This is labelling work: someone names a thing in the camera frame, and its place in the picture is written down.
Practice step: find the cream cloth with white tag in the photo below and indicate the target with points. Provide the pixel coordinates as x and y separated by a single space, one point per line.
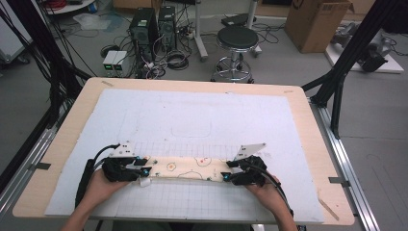
189 168

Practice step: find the black metal frame stand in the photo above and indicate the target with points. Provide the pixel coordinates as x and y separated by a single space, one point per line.
346 54
41 48

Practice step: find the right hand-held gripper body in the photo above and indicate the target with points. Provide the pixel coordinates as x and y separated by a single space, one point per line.
251 173

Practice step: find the slim black computer tower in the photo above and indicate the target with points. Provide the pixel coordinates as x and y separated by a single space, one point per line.
166 27

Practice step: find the large black computer tower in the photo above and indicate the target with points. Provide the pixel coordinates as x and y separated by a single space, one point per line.
142 32

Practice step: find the flat black floor device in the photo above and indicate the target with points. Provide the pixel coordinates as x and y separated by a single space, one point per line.
235 20

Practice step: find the white board base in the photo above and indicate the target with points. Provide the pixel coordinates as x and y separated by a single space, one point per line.
391 65

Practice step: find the white power supply unit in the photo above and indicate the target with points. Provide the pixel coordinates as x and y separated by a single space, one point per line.
109 61
121 61

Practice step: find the aluminium rail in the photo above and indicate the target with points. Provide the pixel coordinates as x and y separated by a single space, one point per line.
29 160
346 166

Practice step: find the grey tape piece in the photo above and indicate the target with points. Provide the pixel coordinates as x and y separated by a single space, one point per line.
339 181
40 166

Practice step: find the dark grey robot device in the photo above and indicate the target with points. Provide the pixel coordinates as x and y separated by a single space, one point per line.
373 51

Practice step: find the person's left hand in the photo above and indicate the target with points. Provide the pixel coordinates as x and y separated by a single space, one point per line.
99 191

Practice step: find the person's right hand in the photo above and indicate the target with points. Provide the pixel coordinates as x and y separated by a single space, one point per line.
271 199

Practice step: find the black round stool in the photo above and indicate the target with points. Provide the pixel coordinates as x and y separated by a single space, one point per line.
237 38

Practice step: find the white table leg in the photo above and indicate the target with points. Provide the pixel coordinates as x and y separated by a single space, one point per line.
253 12
198 32

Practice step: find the clear plastic bag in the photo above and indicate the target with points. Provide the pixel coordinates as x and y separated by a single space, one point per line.
91 21

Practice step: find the grey panel on stand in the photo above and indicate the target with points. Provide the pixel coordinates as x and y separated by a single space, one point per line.
11 41

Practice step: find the white gridded mat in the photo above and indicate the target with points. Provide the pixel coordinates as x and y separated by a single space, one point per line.
192 112

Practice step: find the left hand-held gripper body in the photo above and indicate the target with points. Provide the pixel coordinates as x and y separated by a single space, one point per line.
120 170

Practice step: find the brown cardboard box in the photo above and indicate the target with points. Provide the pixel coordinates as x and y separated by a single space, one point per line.
314 25

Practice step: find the round white table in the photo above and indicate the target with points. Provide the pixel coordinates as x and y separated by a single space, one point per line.
70 8

